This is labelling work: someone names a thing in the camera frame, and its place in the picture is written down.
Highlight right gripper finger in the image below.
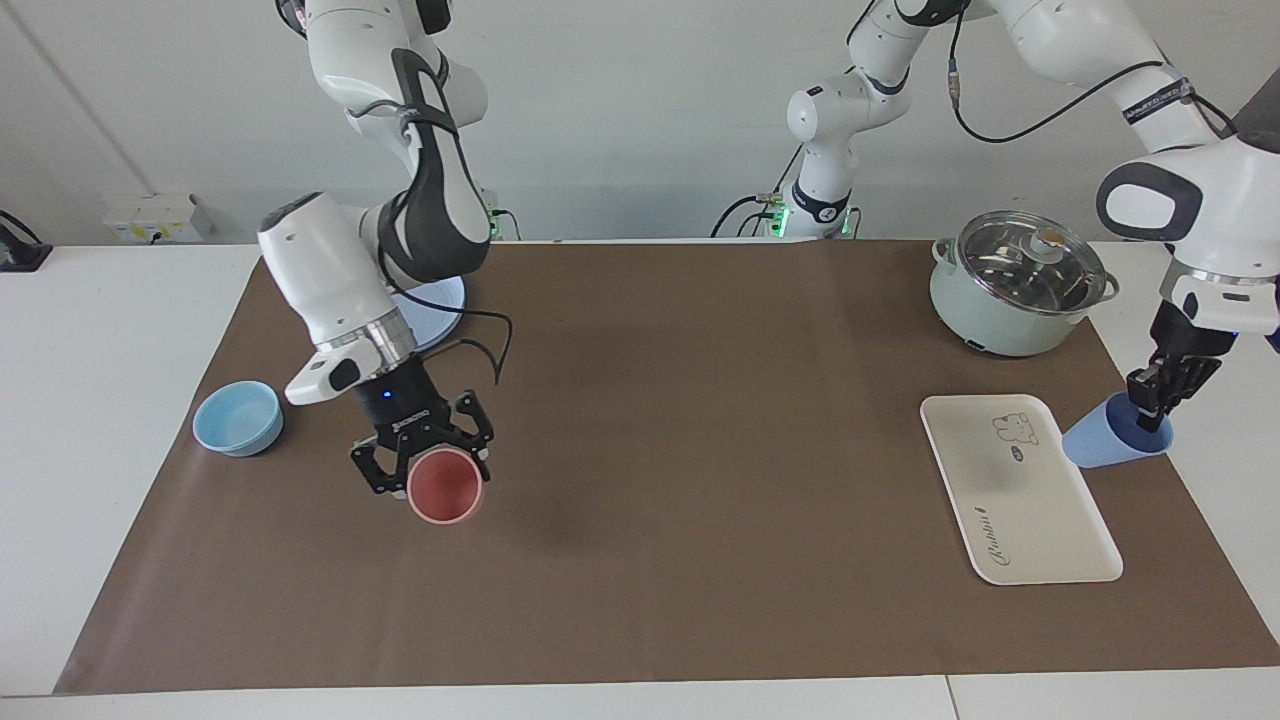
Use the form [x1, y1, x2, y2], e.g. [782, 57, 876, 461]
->
[444, 389, 496, 487]
[349, 437, 412, 497]

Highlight brown paper table mat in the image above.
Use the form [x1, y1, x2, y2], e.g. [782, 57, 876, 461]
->
[55, 239, 1280, 695]

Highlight blue plastic cup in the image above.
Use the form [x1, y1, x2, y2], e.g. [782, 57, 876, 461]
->
[1061, 391, 1175, 470]

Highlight pink plastic cup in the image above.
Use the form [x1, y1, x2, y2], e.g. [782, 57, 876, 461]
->
[405, 446, 486, 526]

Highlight pale green electric pot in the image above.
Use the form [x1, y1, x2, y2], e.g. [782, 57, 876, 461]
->
[929, 210, 1120, 359]

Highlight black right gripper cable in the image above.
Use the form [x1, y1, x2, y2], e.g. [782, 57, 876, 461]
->
[345, 48, 514, 387]

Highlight pale blue round plate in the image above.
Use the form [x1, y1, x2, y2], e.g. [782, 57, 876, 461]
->
[385, 274, 469, 352]

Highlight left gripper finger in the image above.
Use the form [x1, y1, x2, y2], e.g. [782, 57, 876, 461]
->
[1126, 367, 1170, 432]
[1163, 358, 1218, 432]

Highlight white wall socket box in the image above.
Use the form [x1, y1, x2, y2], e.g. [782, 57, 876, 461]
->
[102, 192, 215, 245]

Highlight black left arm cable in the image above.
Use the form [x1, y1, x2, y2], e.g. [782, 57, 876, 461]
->
[944, 0, 1239, 147]

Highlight glass pot lid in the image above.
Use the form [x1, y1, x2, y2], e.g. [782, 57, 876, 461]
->
[957, 210, 1110, 317]

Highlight black left base cables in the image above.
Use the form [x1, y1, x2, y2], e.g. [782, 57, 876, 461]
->
[711, 144, 803, 240]

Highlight light blue bowl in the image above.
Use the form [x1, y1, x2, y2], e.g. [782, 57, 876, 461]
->
[192, 380, 285, 459]

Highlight black desk object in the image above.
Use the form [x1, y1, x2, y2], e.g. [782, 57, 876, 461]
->
[0, 209, 54, 274]

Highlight cream rabbit print tray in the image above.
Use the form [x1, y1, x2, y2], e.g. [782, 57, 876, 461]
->
[919, 393, 1124, 587]

